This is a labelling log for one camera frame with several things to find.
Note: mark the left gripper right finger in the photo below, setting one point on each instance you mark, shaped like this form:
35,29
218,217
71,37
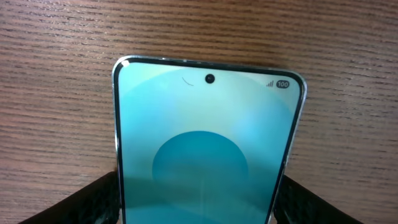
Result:
297,205

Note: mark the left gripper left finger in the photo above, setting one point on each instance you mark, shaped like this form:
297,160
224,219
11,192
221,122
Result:
98,202

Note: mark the teal screen Galaxy smartphone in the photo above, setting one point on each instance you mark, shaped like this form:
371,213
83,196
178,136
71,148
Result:
201,142

